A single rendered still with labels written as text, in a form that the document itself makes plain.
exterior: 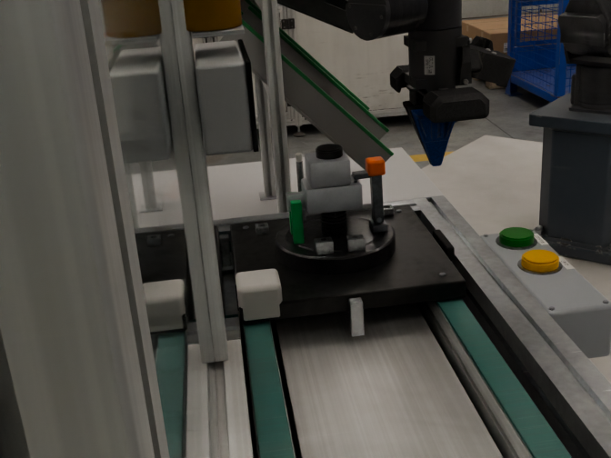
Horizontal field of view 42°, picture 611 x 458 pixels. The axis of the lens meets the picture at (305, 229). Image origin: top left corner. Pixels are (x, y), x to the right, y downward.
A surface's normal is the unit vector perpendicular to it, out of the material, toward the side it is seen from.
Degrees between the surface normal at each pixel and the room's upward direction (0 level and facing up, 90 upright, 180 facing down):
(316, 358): 0
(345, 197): 90
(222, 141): 90
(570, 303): 0
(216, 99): 90
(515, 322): 0
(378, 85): 90
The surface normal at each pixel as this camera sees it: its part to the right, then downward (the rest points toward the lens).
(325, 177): 0.14, 0.36
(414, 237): -0.07, -0.93
